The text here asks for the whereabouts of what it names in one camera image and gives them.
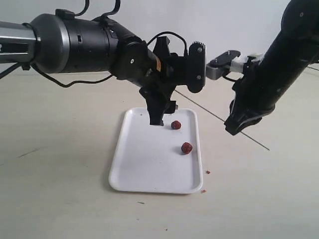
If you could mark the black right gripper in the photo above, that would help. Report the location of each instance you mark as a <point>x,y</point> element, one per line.
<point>254,99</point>

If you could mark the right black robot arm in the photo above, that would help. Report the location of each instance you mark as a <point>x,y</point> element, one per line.
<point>295,47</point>

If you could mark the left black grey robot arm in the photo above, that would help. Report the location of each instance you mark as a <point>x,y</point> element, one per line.
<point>54,44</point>

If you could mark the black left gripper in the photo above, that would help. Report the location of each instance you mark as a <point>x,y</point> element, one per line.
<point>163,79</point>

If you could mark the white plastic tray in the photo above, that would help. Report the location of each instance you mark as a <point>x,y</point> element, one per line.
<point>148,158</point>

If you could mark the red berry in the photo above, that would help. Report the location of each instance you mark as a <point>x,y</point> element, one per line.
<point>186,148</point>
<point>176,125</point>

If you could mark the thin metal skewer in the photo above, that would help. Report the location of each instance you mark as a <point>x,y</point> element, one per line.
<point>220,119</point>

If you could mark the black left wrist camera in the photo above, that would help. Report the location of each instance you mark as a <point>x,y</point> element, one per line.
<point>196,67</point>

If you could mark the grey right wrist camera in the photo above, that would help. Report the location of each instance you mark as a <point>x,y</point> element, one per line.
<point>231,61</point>

